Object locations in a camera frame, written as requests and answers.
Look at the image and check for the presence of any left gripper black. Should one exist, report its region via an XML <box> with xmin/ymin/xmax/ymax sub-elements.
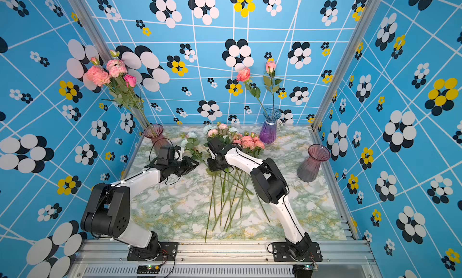
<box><xmin>169</xmin><ymin>156</ymin><xmax>200</xmax><ymax>177</ymax></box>

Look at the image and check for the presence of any pink grey ribbed glass vase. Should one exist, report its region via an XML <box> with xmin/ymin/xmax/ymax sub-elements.
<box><xmin>143</xmin><ymin>124</ymin><xmax>171</xmax><ymax>158</ymax></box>

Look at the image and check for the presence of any magenta pink rose stem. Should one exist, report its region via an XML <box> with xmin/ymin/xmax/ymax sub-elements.
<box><xmin>123</xmin><ymin>74</ymin><xmax>150</xmax><ymax>129</ymax></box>

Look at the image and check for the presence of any coral pink rose stem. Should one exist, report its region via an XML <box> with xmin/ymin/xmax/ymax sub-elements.
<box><xmin>237</xmin><ymin>67</ymin><xmax>267</xmax><ymax>114</ymax></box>

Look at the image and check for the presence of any large pink carnation stem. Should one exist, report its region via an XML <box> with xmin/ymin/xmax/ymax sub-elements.
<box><xmin>85</xmin><ymin>57</ymin><xmax>145</xmax><ymax>127</ymax></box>

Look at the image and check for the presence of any small pink rose stem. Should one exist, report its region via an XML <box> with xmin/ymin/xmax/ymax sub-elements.
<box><xmin>263</xmin><ymin>60</ymin><xmax>282</xmax><ymax>108</ymax></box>

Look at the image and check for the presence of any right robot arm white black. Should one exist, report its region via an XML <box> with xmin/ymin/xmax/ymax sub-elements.
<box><xmin>207</xmin><ymin>137</ymin><xmax>312</xmax><ymax>261</ymax></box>

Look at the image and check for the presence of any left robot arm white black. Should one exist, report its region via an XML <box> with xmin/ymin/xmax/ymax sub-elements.
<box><xmin>81</xmin><ymin>146</ymin><xmax>199</xmax><ymax>261</ymax></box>

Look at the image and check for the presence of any bunch of pink flowers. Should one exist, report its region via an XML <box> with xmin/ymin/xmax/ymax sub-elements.
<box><xmin>180</xmin><ymin>123</ymin><xmax>265</xmax><ymax>240</ymax></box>

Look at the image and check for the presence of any purple blue ribbed glass vase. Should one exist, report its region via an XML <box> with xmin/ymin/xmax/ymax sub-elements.
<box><xmin>259</xmin><ymin>108</ymin><xmax>282</xmax><ymax>144</ymax></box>

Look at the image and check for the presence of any left green circuit board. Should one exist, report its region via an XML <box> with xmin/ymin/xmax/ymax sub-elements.
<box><xmin>137</xmin><ymin>265</ymin><xmax>161</xmax><ymax>275</ymax></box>

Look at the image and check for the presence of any green circuit board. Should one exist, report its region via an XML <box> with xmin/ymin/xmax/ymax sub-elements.
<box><xmin>292</xmin><ymin>265</ymin><xmax>318</xmax><ymax>278</ymax></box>
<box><xmin>137</xmin><ymin>265</ymin><xmax>161</xmax><ymax>275</ymax></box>

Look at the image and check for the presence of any right green circuit board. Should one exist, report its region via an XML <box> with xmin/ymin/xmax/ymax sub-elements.
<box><xmin>292</xmin><ymin>265</ymin><xmax>318</xmax><ymax>278</ymax></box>

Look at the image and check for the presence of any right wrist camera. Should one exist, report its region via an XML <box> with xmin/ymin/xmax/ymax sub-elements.
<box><xmin>207</xmin><ymin>150</ymin><xmax>216</xmax><ymax>162</ymax></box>

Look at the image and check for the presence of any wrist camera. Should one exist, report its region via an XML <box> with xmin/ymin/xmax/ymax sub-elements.
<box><xmin>173</xmin><ymin>146</ymin><xmax>183</xmax><ymax>161</ymax></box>
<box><xmin>207</xmin><ymin>150</ymin><xmax>216</xmax><ymax>162</ymax></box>

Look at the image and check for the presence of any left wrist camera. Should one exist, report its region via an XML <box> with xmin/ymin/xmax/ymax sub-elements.
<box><xmin>173</xmin><ymin>146</ymin><xmax>183</xmax><ymax>161</ymax></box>

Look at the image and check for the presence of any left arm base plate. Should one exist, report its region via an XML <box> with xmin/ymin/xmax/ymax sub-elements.
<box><xmin>127</xmin><ymin>241</ymin><xmax>179</xmax><ymax>262</ymax></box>

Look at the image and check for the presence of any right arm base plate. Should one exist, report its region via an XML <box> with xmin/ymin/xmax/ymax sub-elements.
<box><xmin>267</xmin><ymin>242</ymin><xmax>323</xmax><ymax>262</ymax></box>

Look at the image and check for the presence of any aluminium front frame rail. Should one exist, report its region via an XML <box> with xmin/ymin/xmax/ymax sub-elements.
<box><xmin>69</xmin><ymin>240</ymin><xmax>382</xmax><ymax>278</ymax></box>

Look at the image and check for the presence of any left aluminium corner post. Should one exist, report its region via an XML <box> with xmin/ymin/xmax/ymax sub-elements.
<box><xmin>62</xmin><ymin>0</ymin><xmax>149</xmax><ymax>129</ymax></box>

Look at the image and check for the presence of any aluminium corner post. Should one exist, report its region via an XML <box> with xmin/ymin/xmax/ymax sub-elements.
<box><xmin>62</xmin><ymin>0</ymin><xmax>149</xmax><ymax>129</ymax></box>
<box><xmin>312</xmin><ymin>0</ymin><xmax>381</xmax><ymax>132</ymax></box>

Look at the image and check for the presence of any right aluminium corner post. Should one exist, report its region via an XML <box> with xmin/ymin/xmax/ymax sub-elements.
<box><xmin>312</xmin><ymin>0</ymin><xmax>381</xmax><ymax>132</ymax></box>

